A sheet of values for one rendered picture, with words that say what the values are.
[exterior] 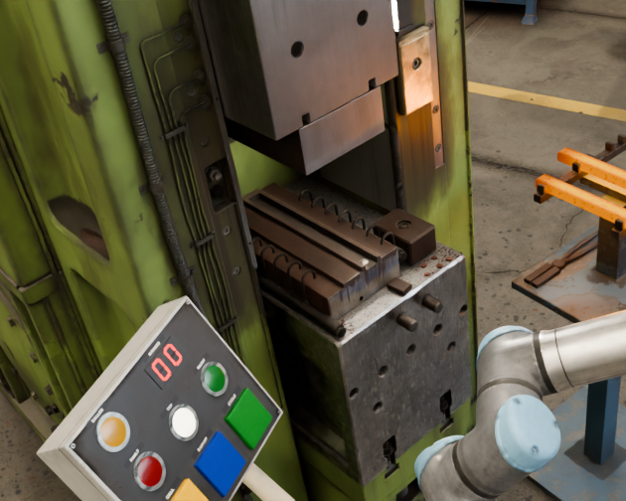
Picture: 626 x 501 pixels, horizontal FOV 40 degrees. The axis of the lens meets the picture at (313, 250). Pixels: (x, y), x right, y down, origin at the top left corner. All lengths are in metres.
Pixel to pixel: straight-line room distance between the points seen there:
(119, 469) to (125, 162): 0.51
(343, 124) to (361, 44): 0.15
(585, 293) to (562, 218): 1.48
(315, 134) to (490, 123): 2.78
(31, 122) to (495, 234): 2.15
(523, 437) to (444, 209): 1.08
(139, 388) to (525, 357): 0.58
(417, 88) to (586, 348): 0.85
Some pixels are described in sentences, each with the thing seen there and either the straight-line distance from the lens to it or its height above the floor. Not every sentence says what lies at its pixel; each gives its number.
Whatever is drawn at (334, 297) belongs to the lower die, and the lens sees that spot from 1.75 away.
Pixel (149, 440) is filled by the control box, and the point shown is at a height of 1.11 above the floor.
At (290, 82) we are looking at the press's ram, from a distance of 1.48.
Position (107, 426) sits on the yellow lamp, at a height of 1.18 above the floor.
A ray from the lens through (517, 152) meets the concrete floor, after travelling 4.04.
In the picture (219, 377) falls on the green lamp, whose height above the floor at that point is 1.09.
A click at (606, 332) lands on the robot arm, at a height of 1.25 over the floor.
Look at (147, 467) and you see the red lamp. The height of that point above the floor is 1.10.
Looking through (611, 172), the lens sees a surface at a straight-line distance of 2.07.
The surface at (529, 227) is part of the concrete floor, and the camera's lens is 3.56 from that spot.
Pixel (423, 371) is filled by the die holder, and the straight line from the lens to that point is 1.99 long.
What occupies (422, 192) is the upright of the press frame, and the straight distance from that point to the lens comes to 2.06.
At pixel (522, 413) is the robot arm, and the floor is 1.22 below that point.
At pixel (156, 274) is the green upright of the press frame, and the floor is 1.14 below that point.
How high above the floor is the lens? 2.08
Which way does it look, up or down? 36 degrees down
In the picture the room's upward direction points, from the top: 10 degrees counter-clockwise
